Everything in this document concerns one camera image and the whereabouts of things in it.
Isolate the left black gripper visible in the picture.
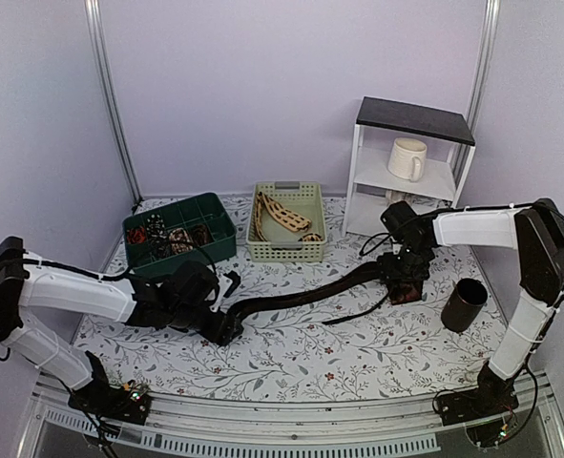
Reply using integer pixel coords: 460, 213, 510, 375
170, 303, 243, 346

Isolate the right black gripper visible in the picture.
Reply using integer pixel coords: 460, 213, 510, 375
378, 240, 432, 283

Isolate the dark red patterned tie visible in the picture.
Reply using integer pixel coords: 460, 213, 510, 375
226, 257, 426, 324

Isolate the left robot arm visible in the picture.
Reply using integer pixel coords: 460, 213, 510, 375
0, 237, 242, 425

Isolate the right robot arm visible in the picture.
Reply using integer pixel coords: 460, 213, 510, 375
380, 198, 564, 416

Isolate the dark brown cylinder cup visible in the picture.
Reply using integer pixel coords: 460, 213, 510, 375
441, 278, 488, 333

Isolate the patterned glass cup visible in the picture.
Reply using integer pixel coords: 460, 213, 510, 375
386, 189, 413, 205

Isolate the dark brown rolled tie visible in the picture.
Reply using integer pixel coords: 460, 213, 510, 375
189, 223, 213, 246

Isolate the floral white table mat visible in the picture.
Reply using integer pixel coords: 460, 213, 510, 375
69, 193, 519, 403

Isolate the tan patterned rolled tie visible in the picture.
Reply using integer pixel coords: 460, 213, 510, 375
168, 227, 194, 255

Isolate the dark green divided organizer box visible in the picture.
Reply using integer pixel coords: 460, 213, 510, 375
123, 193, 237, 280

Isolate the black white dotted rolled tie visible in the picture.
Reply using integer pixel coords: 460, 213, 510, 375
146, 214, 171, 259

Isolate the cream ceramic mug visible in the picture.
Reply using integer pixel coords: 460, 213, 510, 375
387, 137, 428, 182

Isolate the white shelf with black top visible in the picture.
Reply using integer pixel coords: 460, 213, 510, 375
342, 96, 476, 236

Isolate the beige plastic slotted basket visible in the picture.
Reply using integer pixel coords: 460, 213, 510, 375
245, 181, 327, 262

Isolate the red black rolled tie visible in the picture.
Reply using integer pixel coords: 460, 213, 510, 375
125, 226, 148, 244

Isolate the tan black patterned tie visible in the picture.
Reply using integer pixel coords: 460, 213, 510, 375
254, 192, 324, 242

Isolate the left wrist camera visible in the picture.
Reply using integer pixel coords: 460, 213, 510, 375
217, 271, 241, 301

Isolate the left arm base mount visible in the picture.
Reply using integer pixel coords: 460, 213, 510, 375
68, 379, 152, 426

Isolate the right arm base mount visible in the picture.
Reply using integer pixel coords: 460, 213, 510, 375
432, 382, 519, 426

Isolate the aluminium front rail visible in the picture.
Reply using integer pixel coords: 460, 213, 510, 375
21, 376, 564, 458

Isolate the right aluminium frame post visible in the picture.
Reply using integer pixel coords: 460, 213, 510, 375
465, 0, 501, 137

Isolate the aluminium frame post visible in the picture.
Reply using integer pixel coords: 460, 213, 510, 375
84, 0, 143, 207
465, 0, 501, 137

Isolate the left aluminium frame post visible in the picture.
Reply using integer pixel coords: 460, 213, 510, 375
84, 0, 143, 207

